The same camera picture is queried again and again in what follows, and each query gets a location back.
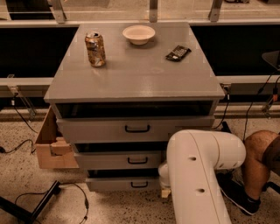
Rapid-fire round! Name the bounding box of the grey middle drawer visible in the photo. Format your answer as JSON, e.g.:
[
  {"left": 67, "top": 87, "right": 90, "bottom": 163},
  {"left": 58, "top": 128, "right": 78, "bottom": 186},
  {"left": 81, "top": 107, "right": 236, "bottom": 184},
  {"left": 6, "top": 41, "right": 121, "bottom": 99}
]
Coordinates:
[{"left": 74, "top": 150, "right": 165, "bottom": 170}]

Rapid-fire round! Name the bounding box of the person's bare leg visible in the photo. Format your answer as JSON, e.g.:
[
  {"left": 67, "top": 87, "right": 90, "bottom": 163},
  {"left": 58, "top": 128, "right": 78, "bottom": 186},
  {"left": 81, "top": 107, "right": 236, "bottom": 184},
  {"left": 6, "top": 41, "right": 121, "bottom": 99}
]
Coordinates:
[{"left": 242, "top": 130, "right": 278, "bottom": 200}]

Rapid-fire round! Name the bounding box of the black wall cable left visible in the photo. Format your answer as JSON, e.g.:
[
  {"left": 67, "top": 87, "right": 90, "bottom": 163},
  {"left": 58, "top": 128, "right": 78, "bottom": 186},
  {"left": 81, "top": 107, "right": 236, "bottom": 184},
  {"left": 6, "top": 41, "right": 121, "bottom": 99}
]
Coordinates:
[{"left": 0, "top": 93, "right": 39, "bottom": 155}]

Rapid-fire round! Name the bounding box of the grey drawer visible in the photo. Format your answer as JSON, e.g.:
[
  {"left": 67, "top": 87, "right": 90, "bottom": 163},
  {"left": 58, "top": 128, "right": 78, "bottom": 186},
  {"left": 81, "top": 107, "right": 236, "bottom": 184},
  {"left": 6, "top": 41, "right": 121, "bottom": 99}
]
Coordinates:
[
  {"left": 57, "top": 115, "right": 214, "bottom": 144},
  {"left": 86, "top": 177, "right": 160, "bottom": 192},
  {"left": 74, "top": 150, "right": 165, "bottom": 170}
]

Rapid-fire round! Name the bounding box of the cardboard box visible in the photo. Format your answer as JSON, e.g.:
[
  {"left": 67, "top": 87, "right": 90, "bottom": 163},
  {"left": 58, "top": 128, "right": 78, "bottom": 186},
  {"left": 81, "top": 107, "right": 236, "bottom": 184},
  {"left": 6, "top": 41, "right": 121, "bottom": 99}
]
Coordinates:
[{"left": 35, "top": 108, "right": 78, "bottom": 169}]

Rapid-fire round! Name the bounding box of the black sneaker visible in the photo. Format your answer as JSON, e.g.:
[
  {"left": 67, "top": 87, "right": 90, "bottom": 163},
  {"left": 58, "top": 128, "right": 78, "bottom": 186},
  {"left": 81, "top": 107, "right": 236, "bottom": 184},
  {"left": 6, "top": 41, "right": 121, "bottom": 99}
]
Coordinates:
[{"left": 216, "top": 173, "right": 261, "bottom": 215}]

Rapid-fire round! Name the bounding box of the grey bottom drawer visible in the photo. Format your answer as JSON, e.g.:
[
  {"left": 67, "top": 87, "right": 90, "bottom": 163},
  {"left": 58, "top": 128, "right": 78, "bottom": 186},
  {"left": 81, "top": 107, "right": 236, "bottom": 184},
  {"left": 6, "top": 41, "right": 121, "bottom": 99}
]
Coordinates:
[{"left": 86, "top": 177, "right": 160, "bottom": 192}]

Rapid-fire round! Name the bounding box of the black snack packet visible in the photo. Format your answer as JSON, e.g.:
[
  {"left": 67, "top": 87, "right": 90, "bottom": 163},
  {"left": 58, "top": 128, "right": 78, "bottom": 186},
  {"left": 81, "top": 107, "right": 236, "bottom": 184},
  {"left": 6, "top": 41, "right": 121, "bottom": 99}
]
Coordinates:
[{"left": 165, "top": 45, "right": 192, "bottom": 62}]

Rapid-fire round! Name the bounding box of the grey drawer cabinet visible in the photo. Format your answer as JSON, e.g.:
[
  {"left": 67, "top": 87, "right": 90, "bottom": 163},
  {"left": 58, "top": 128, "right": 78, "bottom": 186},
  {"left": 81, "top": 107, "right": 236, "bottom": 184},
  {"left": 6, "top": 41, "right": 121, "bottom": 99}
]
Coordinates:
[{"left": 45, "top": 22, "right": 224, "bottom": 179}]

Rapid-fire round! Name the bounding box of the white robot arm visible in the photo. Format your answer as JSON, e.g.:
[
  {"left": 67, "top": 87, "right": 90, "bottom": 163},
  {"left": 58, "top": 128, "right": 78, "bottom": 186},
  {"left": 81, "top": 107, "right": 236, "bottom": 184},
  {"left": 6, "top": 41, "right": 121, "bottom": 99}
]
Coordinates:
[{"left": 158, "top": 129, "right": 246, "bottom": 224}]

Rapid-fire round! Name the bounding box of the black stand leg left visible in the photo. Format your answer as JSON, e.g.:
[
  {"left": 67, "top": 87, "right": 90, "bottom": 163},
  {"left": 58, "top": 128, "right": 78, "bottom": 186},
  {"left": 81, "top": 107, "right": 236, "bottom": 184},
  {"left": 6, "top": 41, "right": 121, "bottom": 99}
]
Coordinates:
[{"left": 0, "top": 180, "right": 61, "bottom": 224}]

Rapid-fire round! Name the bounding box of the black stand leg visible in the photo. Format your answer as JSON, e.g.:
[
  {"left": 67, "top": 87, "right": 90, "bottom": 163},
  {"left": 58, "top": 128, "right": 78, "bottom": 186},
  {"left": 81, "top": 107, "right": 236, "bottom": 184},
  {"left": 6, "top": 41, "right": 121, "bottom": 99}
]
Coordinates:
[
  {"left": 0, "top": 180, "right": 61, "bottom": 224},
  {"left": 221, "top": 122, "right": 231, "bottom": 133}
]

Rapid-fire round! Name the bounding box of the grey top drawer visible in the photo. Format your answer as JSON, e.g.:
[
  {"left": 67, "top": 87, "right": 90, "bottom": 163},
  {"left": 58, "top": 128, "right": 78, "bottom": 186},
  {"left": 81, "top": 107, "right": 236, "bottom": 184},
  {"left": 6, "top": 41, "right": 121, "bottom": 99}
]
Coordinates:
[{"left": 57, "top": 115, "right": 214, "bottom": 144}]

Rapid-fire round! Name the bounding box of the white paper bowl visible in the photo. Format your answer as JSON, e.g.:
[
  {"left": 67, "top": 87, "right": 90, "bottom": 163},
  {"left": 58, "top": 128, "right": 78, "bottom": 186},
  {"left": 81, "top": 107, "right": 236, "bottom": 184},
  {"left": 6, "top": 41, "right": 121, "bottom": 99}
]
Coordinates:
[{"left": 122, "top": 25, "right": 156, "bottom": 46}]

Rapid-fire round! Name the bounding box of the metal window railing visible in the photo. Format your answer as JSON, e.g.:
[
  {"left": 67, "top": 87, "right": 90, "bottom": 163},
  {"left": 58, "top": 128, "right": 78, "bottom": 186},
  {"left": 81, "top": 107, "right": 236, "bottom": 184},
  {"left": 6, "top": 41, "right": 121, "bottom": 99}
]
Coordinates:
[{"left": 0, "top": 0, "right": 280, "bottom": 26}]

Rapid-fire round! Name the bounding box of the gold soda can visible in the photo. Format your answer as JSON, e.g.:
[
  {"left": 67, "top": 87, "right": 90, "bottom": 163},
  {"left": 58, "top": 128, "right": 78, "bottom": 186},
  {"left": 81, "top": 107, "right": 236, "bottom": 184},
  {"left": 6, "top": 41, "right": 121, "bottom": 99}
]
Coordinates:
[{"left": 85, "top": 31, "right": 106, "bottom": 67}]

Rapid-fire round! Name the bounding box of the black stand leg right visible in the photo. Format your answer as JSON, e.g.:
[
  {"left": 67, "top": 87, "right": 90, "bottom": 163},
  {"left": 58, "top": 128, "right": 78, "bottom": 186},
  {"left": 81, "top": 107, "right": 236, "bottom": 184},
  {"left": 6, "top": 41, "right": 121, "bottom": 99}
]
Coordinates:
[{"left": 221, "top": 122, "right": 231, "bottom": 133}]

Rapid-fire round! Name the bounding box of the black floor cable left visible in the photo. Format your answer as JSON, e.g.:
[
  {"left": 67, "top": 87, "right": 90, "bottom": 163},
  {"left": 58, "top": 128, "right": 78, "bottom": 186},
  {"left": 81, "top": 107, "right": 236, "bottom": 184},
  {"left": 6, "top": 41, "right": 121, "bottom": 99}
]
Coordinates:
[{"left": 14, "top": 182, "right": 89, "bottom": 224}]

